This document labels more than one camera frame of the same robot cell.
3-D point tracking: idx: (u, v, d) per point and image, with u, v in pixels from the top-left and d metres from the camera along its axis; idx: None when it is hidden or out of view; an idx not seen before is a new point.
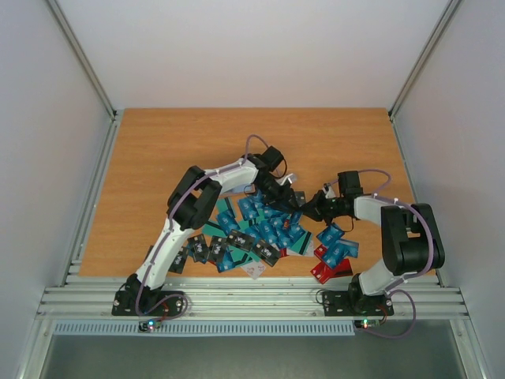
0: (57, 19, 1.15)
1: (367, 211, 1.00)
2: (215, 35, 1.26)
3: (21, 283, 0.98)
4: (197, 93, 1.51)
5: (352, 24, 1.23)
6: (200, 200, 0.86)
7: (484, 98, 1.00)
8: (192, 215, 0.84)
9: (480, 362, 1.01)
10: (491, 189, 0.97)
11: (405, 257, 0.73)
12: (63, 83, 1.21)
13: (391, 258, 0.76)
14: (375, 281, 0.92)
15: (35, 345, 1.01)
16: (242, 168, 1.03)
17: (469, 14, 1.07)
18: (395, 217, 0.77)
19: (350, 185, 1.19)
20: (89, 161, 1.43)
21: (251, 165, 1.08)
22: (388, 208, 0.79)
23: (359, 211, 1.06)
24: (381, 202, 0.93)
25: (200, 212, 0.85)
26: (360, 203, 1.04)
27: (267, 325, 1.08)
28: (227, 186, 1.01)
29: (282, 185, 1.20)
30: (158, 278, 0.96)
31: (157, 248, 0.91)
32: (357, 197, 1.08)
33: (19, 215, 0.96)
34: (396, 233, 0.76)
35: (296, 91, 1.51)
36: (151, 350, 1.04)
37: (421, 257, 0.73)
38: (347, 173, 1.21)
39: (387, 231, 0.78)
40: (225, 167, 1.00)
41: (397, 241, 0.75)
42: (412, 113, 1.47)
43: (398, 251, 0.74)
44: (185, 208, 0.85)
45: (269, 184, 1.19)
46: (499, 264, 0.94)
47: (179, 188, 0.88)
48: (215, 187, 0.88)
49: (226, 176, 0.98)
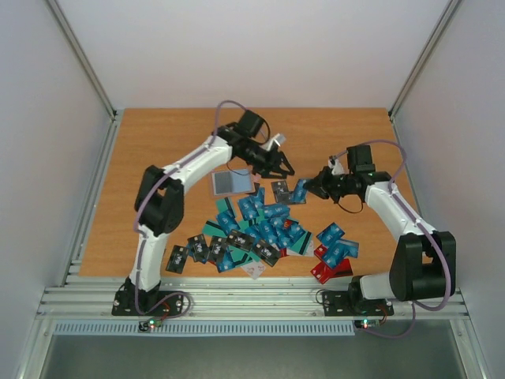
0: (57, 19, 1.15)
1: (379, 210, 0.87)
2: (215, 34, 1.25)
3: (21, 283, 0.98)
4: (197, 92, 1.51)
5: (352, 24, 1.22)
6: (163, 203, 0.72)
7: (485, 98, 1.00)
8: (158, 220, 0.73)
9: (480, 362, 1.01)
10: (491, 189, 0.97)
11: (413, 288, 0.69)
12: (63, 84, 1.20)
13: (400, 285, 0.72)
14: (376, 286, 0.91)
15: (35, 345, 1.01)
16: (210, 151, 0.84)
17: (469, 14, 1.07)
18: (416, 251, 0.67)
19: (361, 161, 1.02)
20: (89, 161, 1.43)
21: (222, 142, 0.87)
22: (407, 238, 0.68)
23: (368, 197, 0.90)
24: (400, 208, 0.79)
25: (166, 216, 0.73)
26: (372, 194, 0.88)
27: (267, 325, 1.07)
28: (197, 176, 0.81)
29: (269, 151, 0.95)
30: (150, 279, 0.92)
31: (139, 258, 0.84)
32: (380, 182, 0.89)
33: (19, 216, 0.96)
34: (411, 267, 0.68)
35: (296, 91, 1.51)
36: (151, 350, 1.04)
37: (428, 287, 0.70)
38: (357, 149, 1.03)
39: (400, 260, 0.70)
40: (187, 159, 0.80)
41: (409, 274, 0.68)
42: (412, 114, 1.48)
43: (407, 281, 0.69)
44: (149, 214, 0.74)
45: (252, 152, 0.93)
46: (499, 264, 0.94)
47: (140, 193, 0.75)
48: (177, 188, 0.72)
49: (190, 169, 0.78)
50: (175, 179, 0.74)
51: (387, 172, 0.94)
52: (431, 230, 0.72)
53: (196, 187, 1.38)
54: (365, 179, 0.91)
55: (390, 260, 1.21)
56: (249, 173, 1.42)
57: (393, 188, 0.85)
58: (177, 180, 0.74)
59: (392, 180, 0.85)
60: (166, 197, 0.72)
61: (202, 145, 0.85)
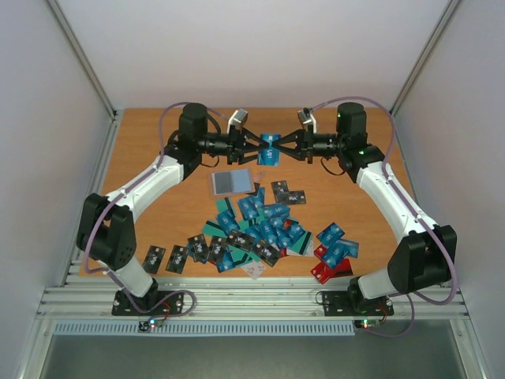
0: (57, 19, 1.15)
1: (374, 195, 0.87)
2: (215, 34, 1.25)
3: (21, 283, 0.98)
4: (196, 91, 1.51)
5: (352, 23, 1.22)
6: (110, 234, 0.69)
7: (484, 98, 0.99)
8: (108, 253, 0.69)
9: (480, 362, 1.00)
10: (491, 190, 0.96)
11: (414, 282, 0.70)
12: (62, 84, 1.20)
13: (401, 280, 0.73)
14: (376, 286, 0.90)
15: (35, 345, 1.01)
16: (158, 173, 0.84)
17: (469, 14, 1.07)
18: (419, 250, 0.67)
19: (354, 133, 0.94)
20: (89, 161, 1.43)
21: (173, 162, 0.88)
22: (410, 237, 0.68)
23: (360, 180, 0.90)
24: (396, 197, 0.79)
25: (115, 248, 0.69)
26: (365, 178, 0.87)
27: (267, 325, 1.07)
28: (147, 199, 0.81)
29: (228, 136, 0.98)
30: (140, 288, 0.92)
31: (116, 281, 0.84)
32: (374, 162, 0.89)
33: (19, 215, 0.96)
34: (413, 264, 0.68)
35: (296, 91, 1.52)
36: (152, 350, 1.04)
37: (428, 279, 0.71)
38: (354, 117, 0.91)
39: (402, 258, 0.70)
40: (134, 181, 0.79)
41: (411, 271, 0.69)
42: (413, 114, 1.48)
43: (409, 278, 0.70)
44: (97, 248, 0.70)
45: (211, 142, 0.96)
46: (499, 264, 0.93)
47: (82, 227, 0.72)
48: (123, 215, 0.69)
49: (138, 192, 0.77)
50: (121, 205, 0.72)
51: (379, 148, 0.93)
52: (432, 225, 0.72)
53: (196, 187, 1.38)
54: (357, 161, 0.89)
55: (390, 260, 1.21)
56: (249, 173, 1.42)
57: (389, 174, 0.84)
58: (124, 206, 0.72)
59: (385, 163, 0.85)
60: (112, 227, 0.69)
61: (150, 166, 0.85)
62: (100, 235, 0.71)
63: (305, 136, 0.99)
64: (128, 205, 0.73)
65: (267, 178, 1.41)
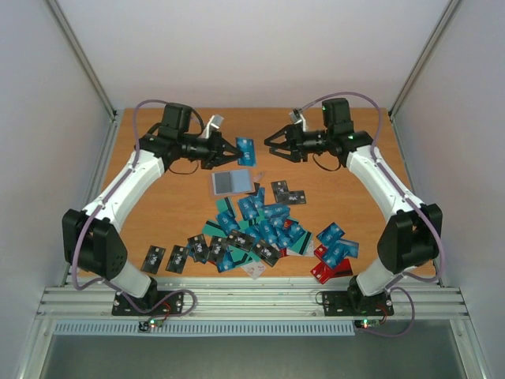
0: (57, 20, 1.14)
1: (364, 180, 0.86)
2: (215, 33, 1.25)
3: (21, 283, 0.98)
4: (198, 91, 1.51)
5: (352, 24, 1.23)
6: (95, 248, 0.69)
7: (484, 99, 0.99)
8: (99, 265, 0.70)
9: (480, 362, 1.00)
10: (491, 191, 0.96)
11: (403, 258, 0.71)
12: (63, 84, 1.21)
13: (390, 259, 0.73)
14: (373, 280, 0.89)
15: (35, 346, 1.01)
16: (136, 174, 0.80)
17: (469, 15, 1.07)
18: (407, 230, 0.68)
19: (339, 119, 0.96)
20: (90, 162, 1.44)
21: (148, 159, 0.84)
22: (398, 216, 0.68)
23: (350, 164, 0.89)
24: (386, 181, 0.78)
25: (104, 260, 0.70)
26: (355, 163, 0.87)
27: (267, 326, 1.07)
28: (130, 202, 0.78)
29: (208, 139, 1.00)
30: (139, 289, 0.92)
31: (114, 287, 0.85)
32: (363, 146, 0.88)
33: (19, 216, 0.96)
34: (402, 244, 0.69)
35: (296, 91, 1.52)
36: (152, 350, 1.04)
37: (417, 255, 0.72)
38: (337, 105, 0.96)
39: (390, 237, 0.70)
40: (111, 189, 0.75)
41: (399, 250, 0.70)
42: (412, 114, 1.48)
43: (398, 256, 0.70)
44: (87, 263, 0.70)
45: (192, 147, 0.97)
46: (499, 264, 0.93)
47: (67, 244, 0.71)
48: (105, 228, 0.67)
49: (117, 200, 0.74)
50: (100, 219, 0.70)
51: (367, 133, 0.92)
52: (418, 204, 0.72)
53: (195, 187, 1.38)
54: (346, 144, 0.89)
55: None
56: (249, 173, 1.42)
57: (377, 156, 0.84)
58: (105, 219, 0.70)
59: (373, 147, 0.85)
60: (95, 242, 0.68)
61: (126, 167, 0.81)
62: (87, 248, 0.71)
63: (294, 135, 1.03)
64: (108, 218, 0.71)
65: (267, 179, 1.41)
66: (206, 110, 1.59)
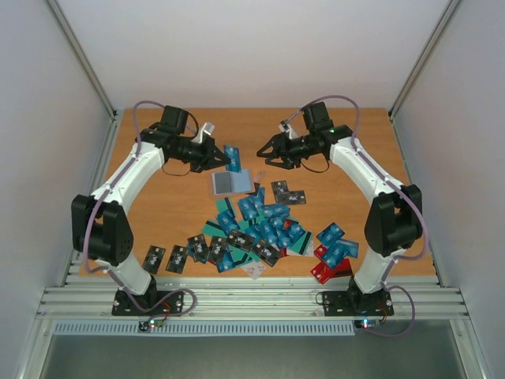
0: (57, 20, 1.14)
1: (346, 169, 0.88)
2: (215, 33, 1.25)
3: (21, 283, 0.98)
4: (198, 91, 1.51)
5: (352, 24, 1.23)
6: (104, 230, 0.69)
7: (484, 98, 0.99)
8: (108, 248, 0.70)
9: (480, 362, 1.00)
10: (491, 191, 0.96)
11: (390, 239, 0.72)
12: (63, 84, 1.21)
13: (378, 242, 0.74)
14: (367, 272, 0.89)
15: (35, 346, 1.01)
16: (140, 161, 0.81)
17: (469, 15, 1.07)
18: (390, 210, 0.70)
19: (319, 118, 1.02)
20: (90, 161, 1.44)
21: (149, 148, 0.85)
22: (380, 197, 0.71)
23: (334, 156, 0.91)
24: (366, 166, 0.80)
25: (113, 242, 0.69)
26: (338, 153, 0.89)
27: (267, 325, 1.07)
28: (135, 189, 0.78)
29: (202, 144, 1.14)
30: (140, 285, 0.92)
31: (117, 279, 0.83)
32: (344, 138, 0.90)
33: (19, 215, 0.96)
34: (387, 224, 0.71)
35: (297, 91, 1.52)
36: (152, 350, 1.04)
37: (403, 236, 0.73)
38: (314, 107, 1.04)
39: (375, 219, 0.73)
40: (116, 174, 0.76)
41: (384, 230, 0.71)
42: (412, 114, 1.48)
43: (384, 236, 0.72)
44: (95, 248, 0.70)
45: (187, 150, 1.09)
46: (499, 264, 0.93)
47: (76, 230, 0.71)
48: (114, 209, 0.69)
49: (124, 184, 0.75)
50: (109, 202, 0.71)
51: (347, 126, 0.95)
52: (398, 185, 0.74)
53: (195, 187, 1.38)
54: (328, 137, 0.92)
55: None
56: (249, 173, 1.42)
57: (357, 146, 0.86)
58: (114, 202, 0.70)
59: (353, 137, 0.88)
60: (105, 223, 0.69)
61: (129, 156, 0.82)
62: (95, 234, 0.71)
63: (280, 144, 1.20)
64: (117, 201, 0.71)
65: (267, 179, 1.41)
66: (206, 110, 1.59)
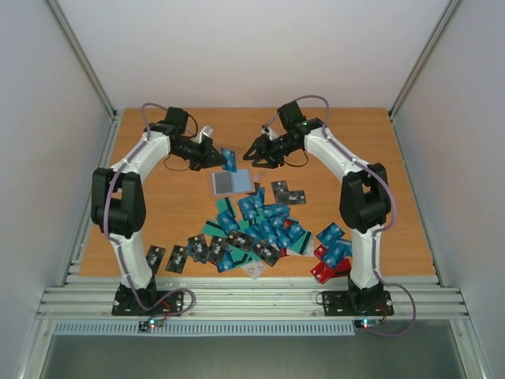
0: (57, 19, 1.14)
1: (319, 155, 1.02)
2: (215, 32, 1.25)
3: (21, 283, 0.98)
4: (198, 91, 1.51)
5: (352, 24, 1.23)
6: (125, 200, 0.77)
7: (484, 98, 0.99)
8: (126, 217, 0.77)
9: (480, 362, 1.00)
10: (491, 190, 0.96)
11: (362, 215, 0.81)
12: (63, 84, 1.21)
13: (353, 218, 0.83)
14: (358, 260, 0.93)
15: (35, 346, 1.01)
16: (150, 144, 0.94)
17: (469, 15, 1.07)
18: (357, 187, 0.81)
19: (293, 115, 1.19)
20: (89, 161, 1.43)
21: (159, 134, 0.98)
22: (349, 177, 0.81)
23: (308, 147, 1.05)
24: (338, 152, 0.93)
25: (132, 212, 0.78)
26: (312, 144, 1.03)
27: (267, 325, 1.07)
28: (147, 167, 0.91)
29: (201, 144, 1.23)
30: (143, 278, 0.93)
31: (121, 262, 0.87)
32: (316, 129, 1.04)
33: (20, 215, 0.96)
34: (357, 200, 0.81)
35: (297, 91, 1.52)
36: (152, 350, 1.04)
37: (374, 211, 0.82)
38: (287, 106, 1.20)
39: (348, 197, 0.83)
40: (132, 153, 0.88)
41: (355, 207, 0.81)
42: (412, 114, 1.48)
43: (357, 212, 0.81)
44: (114, 217, 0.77)
45: (188, 148, 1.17)
46: (498, 264, 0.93)
47: (96, 200, 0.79)
48: (132, 178, 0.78)
49: (138, 161, 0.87)
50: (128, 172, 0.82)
51: (319, 119, 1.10)
52: (364, 163, 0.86)
53: (196, 187, 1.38)
54: (302, 129, 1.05)
55: (391, 260, 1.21)
56: (249, 173, 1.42)
57: (328, 135, 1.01)
58: (131, 173, 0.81)
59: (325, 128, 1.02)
60: (125, 192, 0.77)
61: (141, 140, 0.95)
62: (114, 204, 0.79)
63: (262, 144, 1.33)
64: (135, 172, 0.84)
65: (267, 179, 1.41)
66: (206, 110, 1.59)
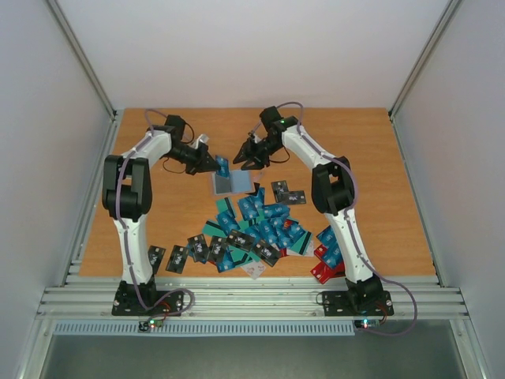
0: (57, 19, 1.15)
1: (295, 149, 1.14)
2: (215, 33, 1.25)
3: (22, 283, 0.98)
4: (198, 91, 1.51)
5: (352, 24, 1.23)
6: (136, 183, 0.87)
7: (484, 97, 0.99)
8: (135, 200, 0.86)
9: (480, 362, 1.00)
10: (491, 190, 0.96)
11: (331, 200, 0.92)
12: (64, 85, 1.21)
13: (323, 204, 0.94)
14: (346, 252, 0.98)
15: (35, 346, 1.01)
16: (155, 139, 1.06)
17: (469, 15, 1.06)
18: (325, 177, 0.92)
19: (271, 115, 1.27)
20: (90, 161, 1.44)
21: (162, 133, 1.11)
22: (319, 168, 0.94)
23: (286, 143, 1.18)
24: (308, 147, 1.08)
25: (140, 195, 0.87)
26: (287, 140, 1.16)
27: (267, 325, 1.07)
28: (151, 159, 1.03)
29: (197, 150, 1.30)
30: (145, 272, 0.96)
31: (125, 251, 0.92)
32: (291, 127, 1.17)
33: (20, 215, 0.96)
34: (325, 188, 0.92)
35: (297, 91, 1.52)
36: (152, 350, 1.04)
37: (342, 197, 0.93)
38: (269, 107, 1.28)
39: (317, 186, 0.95)
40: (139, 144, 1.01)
41: (324, 194, 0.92)
42: (412, 114, 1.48)
43: (326, 197, 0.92)
44: (125, 200, 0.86)
45: (183, 152, 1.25)
46: (499, 264, 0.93)
47: (107, 185, 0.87)
48: (142, 163, 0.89)
49: (145, 151, 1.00)
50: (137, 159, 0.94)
51: (293, 117, 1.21)
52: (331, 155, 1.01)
53: (195, 187, 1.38)
54: (279, 127, 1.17)
55: (392, 260, 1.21)
56: (249, 173, 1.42)
57: (301, 130, 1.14)
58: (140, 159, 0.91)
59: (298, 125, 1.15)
60: (136, 175, 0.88)
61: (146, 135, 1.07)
62: (125, 189, 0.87)
63: (247, 148, 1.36)
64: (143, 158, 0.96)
65: (267, 179, 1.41)
66: (206, 110, 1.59)
